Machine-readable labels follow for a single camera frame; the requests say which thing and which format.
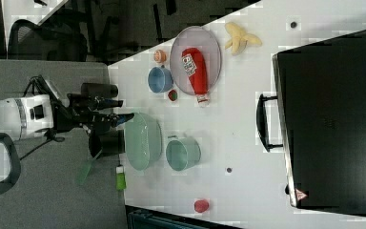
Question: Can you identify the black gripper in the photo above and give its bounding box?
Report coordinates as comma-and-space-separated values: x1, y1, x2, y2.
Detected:
51, 94, 134, 134

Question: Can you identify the red plush ketchup bottle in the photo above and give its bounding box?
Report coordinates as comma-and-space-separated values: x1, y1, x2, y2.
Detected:
181, 48, 209, 107

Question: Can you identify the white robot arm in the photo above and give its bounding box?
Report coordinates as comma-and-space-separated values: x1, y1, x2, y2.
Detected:
0, 94, 134, 141

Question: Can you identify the grey round plate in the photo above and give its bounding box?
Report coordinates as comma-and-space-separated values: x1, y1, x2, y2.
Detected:
170, 27, 221, 95

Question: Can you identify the dark cylinder cup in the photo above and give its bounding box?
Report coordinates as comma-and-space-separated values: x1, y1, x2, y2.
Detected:
81, 83, 118, 98

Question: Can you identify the black pot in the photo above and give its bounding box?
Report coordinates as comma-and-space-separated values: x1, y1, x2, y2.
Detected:
89, 130, 125, 157

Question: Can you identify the green colander basket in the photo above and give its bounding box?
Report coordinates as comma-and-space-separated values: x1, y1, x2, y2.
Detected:
125, 113, 162, 171

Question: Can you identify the blue cup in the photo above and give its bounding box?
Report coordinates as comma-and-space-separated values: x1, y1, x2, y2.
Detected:
148, 66, 173, 94

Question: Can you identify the small red strawberry toy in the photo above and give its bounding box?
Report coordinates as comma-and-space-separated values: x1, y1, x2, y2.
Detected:
168, 90, 178, 101

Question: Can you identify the green slotted spatula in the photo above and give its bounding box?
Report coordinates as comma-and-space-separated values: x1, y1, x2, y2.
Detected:
75, 149, 128, 192

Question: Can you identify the orange slice toy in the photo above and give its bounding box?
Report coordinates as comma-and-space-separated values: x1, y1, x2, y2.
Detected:
153, 50, 167, 63

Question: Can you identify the green mug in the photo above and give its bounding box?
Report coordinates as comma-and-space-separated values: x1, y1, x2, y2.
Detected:
166, 135, 201, 172

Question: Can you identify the black office chair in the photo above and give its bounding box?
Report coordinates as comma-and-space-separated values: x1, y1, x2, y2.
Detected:
8, 19, 88, 62

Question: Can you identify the red strawberry toy near edge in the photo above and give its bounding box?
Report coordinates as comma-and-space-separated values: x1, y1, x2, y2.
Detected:
193, 199, 210, 213

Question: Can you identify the peeled banana toy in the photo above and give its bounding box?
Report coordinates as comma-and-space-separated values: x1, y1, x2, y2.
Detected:
225, 22, 262, 55

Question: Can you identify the black toaster oven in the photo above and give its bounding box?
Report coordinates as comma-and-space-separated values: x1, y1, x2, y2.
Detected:
272, 30, 366, 217

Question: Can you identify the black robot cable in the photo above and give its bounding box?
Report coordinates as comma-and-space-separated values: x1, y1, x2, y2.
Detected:
18, 74, 66, 161

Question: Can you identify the blue-green rail frame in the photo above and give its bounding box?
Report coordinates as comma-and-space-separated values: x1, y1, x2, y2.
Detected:
125, 205, 239, 229

